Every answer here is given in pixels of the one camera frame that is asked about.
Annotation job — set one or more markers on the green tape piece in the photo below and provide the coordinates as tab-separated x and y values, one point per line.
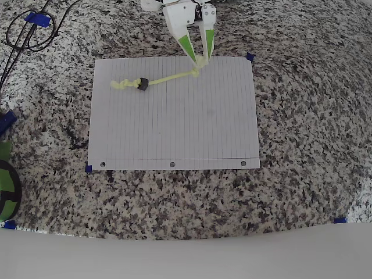
4	149

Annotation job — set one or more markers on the blue tape piece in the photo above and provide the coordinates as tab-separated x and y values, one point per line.
9	224
88	168
340	220
250	56

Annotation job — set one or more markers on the white lined paper sheet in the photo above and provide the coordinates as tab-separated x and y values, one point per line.
174	130

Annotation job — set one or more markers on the white backdrop board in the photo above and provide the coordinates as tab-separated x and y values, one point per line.
186	258

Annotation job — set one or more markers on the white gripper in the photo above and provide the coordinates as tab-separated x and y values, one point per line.
181	15

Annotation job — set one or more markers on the green black round stand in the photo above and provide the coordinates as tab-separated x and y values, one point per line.
7	186

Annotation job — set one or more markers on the large blue tape strip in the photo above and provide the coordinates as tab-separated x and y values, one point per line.
37	19

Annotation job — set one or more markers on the black hex nut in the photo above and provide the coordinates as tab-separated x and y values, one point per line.
143	85

